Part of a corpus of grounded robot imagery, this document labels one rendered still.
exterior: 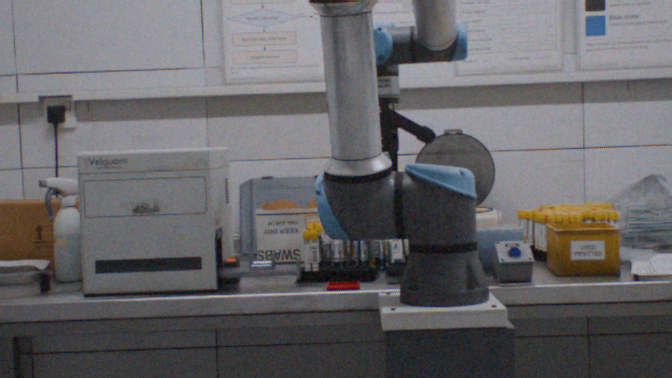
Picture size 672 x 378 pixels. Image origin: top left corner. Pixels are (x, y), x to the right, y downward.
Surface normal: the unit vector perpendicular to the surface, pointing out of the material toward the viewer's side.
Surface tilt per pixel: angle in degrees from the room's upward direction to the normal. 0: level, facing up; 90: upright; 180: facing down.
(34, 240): 88
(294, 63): 94
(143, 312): 90
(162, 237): 90
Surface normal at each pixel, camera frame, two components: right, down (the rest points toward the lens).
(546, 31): 0.02, 0.13
